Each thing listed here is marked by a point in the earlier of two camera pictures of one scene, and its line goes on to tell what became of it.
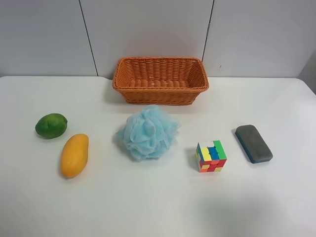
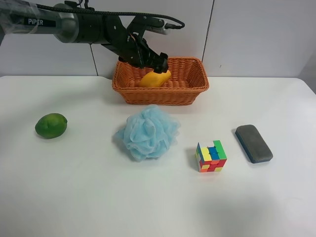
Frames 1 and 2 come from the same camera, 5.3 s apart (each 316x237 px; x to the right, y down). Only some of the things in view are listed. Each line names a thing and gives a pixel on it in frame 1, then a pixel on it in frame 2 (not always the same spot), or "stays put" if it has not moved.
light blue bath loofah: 148,133 stays put
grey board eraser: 256,148 stays put
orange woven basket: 158,81 stays put
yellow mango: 74,155 → 153,79
